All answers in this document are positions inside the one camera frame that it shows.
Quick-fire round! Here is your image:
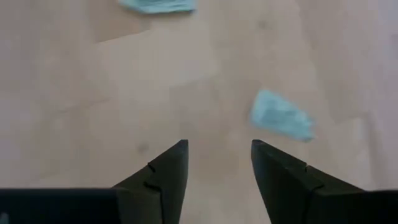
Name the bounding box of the light blue cloth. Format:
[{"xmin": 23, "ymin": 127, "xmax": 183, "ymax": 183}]
[
  {"xmin": 248, "ymin": 89, "xmax": 317, "ymax": 143},
  {"xmin": 118, "ymin": 0, "xmax": 197, "ymax": 15}
]

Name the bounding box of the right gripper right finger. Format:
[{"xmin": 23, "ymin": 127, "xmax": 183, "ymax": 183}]
[{"xmin": 251, "ymin": 139, "xmax": 364, "ymax": 224}]

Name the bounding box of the crumpled light blue cloth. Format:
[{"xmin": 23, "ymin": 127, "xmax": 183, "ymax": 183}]
[{"xmin": 248, "ymin": 89, "xmax": 317, "ymax": 143}]

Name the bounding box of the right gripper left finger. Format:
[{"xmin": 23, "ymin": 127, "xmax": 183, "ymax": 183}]
[{"xmin": 113, "ymin": 139, "xmax": 189, "ymax": 224}]

